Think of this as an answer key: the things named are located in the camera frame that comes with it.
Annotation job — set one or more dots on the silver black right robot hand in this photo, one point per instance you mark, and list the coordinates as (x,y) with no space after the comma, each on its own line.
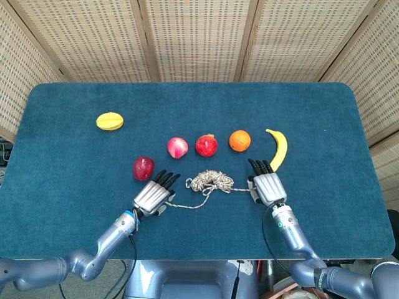
(269,188)

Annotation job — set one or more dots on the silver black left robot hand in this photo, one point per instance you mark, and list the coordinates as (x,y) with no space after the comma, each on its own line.
(151,197)

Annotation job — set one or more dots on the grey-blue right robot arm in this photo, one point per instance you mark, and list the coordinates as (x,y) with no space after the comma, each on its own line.
(296,240)

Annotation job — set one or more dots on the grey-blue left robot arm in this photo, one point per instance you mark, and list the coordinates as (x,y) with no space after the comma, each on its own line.
(106,243)

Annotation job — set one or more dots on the dark red oval fruit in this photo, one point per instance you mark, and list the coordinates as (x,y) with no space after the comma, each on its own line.
(144,168)

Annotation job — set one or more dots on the yellow banana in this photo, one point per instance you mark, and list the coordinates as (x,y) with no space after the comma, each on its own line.
(282,149)

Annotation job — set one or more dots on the orange fruit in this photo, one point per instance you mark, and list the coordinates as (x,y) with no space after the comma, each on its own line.
(240,140)

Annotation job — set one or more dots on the pink white peach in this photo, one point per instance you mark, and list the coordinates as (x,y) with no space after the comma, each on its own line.
(177,148)

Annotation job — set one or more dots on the red pomegranate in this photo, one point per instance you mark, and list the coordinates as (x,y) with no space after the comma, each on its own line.
(206,145)

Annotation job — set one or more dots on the yellow starfruit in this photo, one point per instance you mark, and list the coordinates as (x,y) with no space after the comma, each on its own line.
(109,121)

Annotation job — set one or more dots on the grey-blue robot torso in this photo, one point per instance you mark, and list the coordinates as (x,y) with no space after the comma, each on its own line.
(187,280)

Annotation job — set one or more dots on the blue felt table cover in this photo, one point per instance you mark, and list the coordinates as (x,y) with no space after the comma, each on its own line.
(202,109)

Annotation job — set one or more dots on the woven rattan folding screen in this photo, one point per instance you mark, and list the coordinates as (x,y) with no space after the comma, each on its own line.
(199,37)

